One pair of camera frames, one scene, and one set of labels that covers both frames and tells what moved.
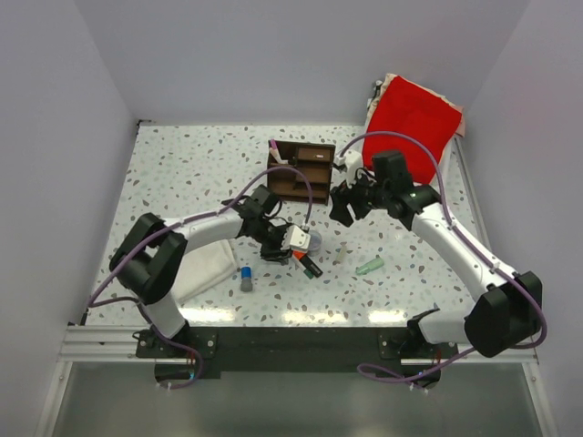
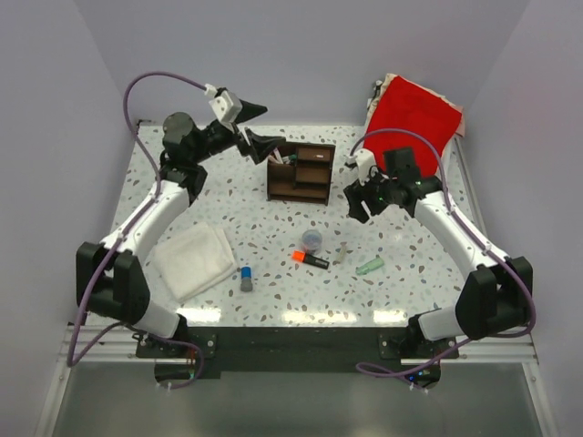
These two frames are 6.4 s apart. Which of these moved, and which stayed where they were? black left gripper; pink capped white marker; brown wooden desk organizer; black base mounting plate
Moved: black left gripper
Stayed: brown wooden desk organizer; pink capped white marker; black base mounting plate
